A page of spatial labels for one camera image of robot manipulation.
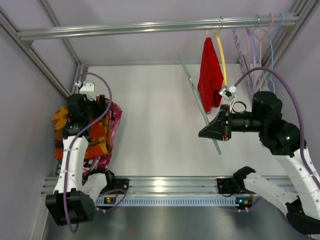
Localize orange camouflage trousers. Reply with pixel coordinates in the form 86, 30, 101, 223
52, 106, 111, 162

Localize mint green hanger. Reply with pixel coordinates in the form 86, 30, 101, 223
178, 52, 223, 156

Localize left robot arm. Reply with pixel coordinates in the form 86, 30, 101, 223
45, 93, 112, 227

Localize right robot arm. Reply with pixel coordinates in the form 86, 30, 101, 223
198, 91, 320, 235

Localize red trousers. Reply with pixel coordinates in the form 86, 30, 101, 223
197, 37, 224, 114

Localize pink camouflage trousers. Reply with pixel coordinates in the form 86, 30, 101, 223
82, 102, 123, 178

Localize yellow hanger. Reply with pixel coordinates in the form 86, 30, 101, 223
212, 29, 228, 86

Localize pink hanger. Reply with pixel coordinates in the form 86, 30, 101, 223
243, 12, 276, 92

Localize lilac hanger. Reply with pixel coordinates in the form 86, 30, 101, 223
245, 28, 261, 96

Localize light blue hanger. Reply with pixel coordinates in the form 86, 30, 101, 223
259, 12, 285, 94

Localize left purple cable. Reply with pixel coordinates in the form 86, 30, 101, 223
62, 72, 128, 234

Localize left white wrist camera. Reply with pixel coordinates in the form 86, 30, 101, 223
74, 81, 97, 101

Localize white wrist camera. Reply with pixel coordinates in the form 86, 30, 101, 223
74, 81, 97, 101
219, 85, 237, 106

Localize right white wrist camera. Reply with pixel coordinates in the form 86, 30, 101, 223
219, 85, 237, 106

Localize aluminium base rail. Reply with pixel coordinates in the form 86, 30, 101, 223
41, 176, 296, 196

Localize aluminium hanging rail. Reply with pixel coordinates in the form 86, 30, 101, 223
17, 13, 299, 41

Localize slotted cable duct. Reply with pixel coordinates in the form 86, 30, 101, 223
96, 196, 252, 207

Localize aluminium frame post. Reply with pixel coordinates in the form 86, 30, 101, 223
0, 7, 79, 99

